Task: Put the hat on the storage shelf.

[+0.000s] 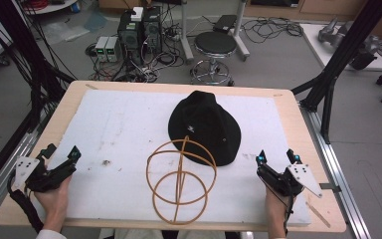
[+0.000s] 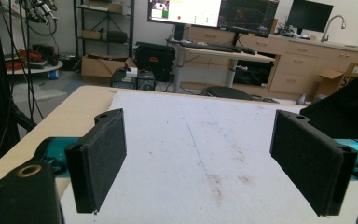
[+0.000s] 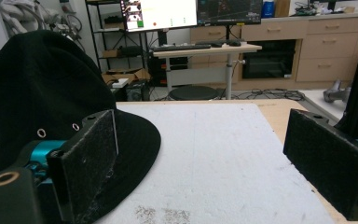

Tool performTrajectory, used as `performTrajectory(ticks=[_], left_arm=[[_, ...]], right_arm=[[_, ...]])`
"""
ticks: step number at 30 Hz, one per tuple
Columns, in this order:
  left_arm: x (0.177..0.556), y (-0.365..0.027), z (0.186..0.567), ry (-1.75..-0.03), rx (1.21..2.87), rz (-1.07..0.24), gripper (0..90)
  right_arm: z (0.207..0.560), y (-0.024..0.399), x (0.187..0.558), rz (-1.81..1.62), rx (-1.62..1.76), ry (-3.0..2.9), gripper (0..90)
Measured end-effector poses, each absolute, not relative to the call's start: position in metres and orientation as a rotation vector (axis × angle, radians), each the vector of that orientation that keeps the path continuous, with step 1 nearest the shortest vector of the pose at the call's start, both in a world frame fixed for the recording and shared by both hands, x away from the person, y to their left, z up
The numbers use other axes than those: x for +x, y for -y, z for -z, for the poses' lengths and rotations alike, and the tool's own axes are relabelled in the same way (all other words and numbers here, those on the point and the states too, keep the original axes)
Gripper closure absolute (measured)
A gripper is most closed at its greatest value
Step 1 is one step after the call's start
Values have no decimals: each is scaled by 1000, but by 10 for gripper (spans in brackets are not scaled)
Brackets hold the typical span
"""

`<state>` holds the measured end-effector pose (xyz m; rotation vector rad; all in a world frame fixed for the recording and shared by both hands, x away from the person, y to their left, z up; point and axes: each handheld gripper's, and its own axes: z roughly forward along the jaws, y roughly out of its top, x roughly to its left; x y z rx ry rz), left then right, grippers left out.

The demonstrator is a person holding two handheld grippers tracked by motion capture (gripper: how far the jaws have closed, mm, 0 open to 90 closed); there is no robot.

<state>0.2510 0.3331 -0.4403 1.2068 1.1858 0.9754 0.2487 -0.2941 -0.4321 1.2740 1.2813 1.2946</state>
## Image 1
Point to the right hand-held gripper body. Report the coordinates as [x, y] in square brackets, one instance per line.
[280, 182]

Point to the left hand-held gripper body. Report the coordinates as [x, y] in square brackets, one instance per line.
[43, 179]

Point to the black bucket hat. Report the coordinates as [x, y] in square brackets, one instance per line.
[204, 127]

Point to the person's right hand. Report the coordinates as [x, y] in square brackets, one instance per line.
[276, 209]

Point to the person's left hand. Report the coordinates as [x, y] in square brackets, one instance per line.
[55, 205]

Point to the white foam board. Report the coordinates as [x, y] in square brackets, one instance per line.
[119, 132]

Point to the thin wooden stick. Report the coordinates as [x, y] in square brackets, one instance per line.
[318, 215]

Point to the grey bench power supply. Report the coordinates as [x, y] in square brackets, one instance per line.
[101, 49]
[113, 49]

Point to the white platform board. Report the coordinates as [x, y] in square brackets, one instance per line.
[315, 46]

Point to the round black stool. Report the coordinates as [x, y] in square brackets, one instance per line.
[215, 45]

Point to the white metal table legs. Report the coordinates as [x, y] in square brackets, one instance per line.
[242, 33]

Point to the black computer tower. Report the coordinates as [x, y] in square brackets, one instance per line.
[152, 31]
[130, 36]

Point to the black flat box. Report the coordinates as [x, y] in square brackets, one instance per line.
[225, 23]

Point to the aluminium rail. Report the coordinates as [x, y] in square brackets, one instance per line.
[0, 179]
[341, 172]

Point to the small grey metal bracket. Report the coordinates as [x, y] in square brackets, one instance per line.
[330, 187]

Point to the black metal frame stand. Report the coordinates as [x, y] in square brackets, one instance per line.
[30, 59]
[341, 63]

